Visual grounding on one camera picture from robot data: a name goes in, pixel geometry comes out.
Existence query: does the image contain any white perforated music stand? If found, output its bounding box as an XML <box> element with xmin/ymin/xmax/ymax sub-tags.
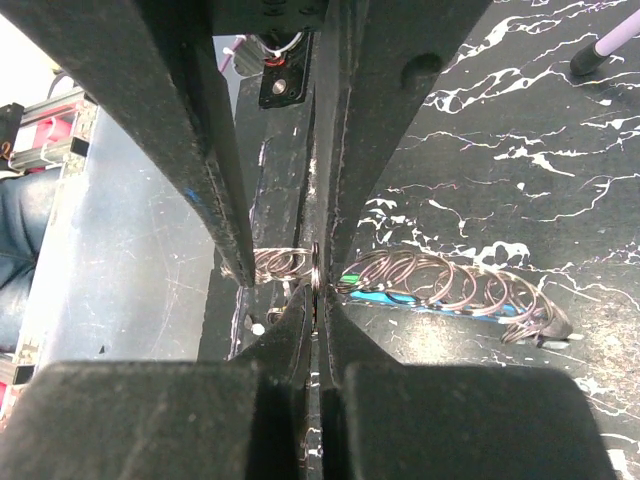
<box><xmin>570</xmin><ymin>10</ymin><xmax>640</xmax><ymax>76</ymax></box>

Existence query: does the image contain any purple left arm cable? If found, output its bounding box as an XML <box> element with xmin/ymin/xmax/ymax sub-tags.
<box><xmin>217</xmin><ymin>34</ymin><xmax>249</xmax><ymax>74</ymax></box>

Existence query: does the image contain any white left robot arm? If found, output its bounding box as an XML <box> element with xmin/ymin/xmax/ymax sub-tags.
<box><xmin>1</xmin><ymin>1</ymin><xmax>488</xmax><ymax>286</ymax></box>

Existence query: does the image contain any aluminium frame with pink part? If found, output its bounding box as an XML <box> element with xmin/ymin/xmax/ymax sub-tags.
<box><xmin>1</xmin><ymin>87</ymin><xmax>98</xmax><ymax>176</ymax></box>

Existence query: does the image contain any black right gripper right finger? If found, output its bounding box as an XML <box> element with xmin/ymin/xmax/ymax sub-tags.
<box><xmin>319</xmin><ymin>290</ymin><xmax>405</xmax><ymax>479</ymax></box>

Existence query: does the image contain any green capped key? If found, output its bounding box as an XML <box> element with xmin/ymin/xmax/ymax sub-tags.
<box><xmin>340</xmin><ymin>274</ymin><xmax>359</xmax><ymax>285</ymax></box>

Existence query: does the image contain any blue key cap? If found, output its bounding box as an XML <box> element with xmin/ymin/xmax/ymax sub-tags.
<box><xmin>349</xmin><ymin>291</ymin><xmax>519</xmax><ymax>323</ymax></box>

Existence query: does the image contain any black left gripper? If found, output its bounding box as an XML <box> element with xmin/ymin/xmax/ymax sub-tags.
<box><xmin>1</xmin><ymin>0</ymin><xmax>490</xmax><ymax>286</ymax></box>

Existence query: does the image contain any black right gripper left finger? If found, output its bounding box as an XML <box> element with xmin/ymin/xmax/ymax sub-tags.
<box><xmin>235</xmin><ymin>284</ymin><xmax>313</xmax><ymax>479</ymax></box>

